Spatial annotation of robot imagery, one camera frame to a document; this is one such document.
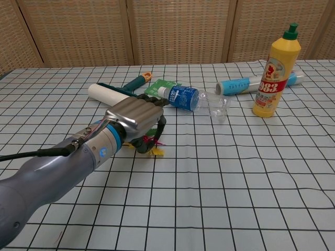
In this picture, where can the checked white tablecloth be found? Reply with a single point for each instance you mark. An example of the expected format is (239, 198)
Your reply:
(209, 170)

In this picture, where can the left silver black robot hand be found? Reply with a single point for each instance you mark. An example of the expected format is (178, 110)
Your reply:
(137, 116)

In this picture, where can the colourful feather shuttlecock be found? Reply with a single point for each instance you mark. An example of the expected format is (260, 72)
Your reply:
(154, 146)

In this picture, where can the green snack packet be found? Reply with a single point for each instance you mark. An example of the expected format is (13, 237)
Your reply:
(158, 85)

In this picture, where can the clear blue-label water bottle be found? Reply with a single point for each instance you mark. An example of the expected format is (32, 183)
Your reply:
(193, 100)

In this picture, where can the teal lint roller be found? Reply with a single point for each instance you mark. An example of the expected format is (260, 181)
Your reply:
(115, 91)

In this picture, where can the yellow green-cap detergent bottle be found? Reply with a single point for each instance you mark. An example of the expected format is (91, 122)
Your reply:
(274, 75)

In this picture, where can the woven bamboo folding screen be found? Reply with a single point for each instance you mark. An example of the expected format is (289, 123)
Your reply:
(157, 28)

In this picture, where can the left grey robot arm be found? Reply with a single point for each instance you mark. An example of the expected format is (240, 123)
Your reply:
(55, 170)

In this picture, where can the blue white wrap roll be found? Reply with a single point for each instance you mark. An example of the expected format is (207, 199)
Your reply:
(243, 86)

